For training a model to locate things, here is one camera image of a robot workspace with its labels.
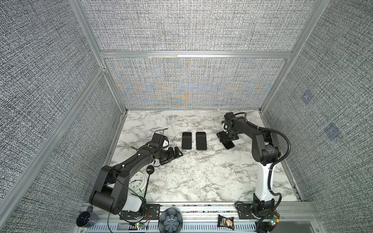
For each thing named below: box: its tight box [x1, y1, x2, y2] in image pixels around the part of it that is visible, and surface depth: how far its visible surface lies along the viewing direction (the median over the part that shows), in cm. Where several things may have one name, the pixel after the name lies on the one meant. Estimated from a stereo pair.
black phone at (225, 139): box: [216, 131, 235, 150], surface depth 95 cm
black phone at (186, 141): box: [181, 132, 192, 150], surface depth 102 cm
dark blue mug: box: [76, 205, 98, 228], surface depth 69 cm
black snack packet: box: [217, 214, 235, 231], surface depth 71 cm
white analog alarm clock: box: [128, 171, 148, 194], surface depth 81 cm
